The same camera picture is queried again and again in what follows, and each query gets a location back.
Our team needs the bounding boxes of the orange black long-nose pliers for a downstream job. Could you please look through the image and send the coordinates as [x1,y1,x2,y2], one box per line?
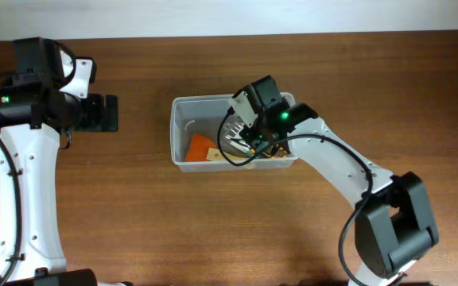
[228,137,292,160]

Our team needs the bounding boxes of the clear case of coloured plugs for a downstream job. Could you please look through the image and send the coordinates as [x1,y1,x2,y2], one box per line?
[223,122,253,157]

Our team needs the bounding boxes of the clear plastic storage container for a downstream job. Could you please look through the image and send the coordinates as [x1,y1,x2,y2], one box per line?
[170,95,296,172]

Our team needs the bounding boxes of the orange scraper with wooden handle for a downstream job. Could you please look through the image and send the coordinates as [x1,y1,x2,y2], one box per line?
[183,133,227,163]

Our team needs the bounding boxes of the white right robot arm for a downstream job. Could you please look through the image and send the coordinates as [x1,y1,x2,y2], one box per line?
[229,75,439,285]

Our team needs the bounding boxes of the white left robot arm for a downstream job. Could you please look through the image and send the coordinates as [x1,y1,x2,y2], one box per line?
[0,37,118,286]

